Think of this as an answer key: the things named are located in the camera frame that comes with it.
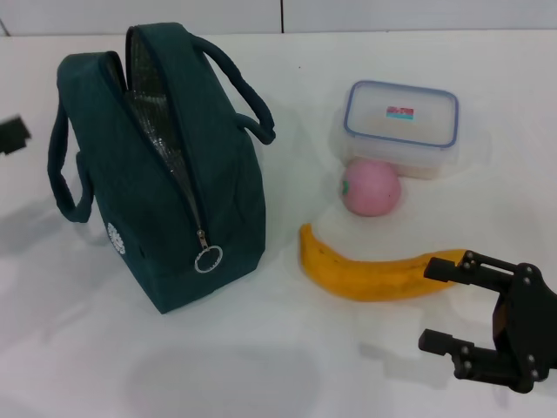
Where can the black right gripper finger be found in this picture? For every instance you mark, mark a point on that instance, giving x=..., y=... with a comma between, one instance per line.
x=478, y=363
x=478, y=270

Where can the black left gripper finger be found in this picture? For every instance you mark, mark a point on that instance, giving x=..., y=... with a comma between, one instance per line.
x=15, y=135

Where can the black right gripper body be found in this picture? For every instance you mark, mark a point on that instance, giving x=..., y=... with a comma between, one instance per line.
x=531, y=318

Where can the dark teal insulated lunch bag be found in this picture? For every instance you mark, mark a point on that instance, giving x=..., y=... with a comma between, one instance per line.
x=130, y=196

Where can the pink toy apple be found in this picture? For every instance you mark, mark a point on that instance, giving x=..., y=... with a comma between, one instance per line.
x=374, y=191

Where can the yellow banana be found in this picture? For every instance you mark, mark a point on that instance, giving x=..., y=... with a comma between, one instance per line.
x=348, y=278

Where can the clear food container blue lid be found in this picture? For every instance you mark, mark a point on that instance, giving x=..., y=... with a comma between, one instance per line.
x=400, y=130

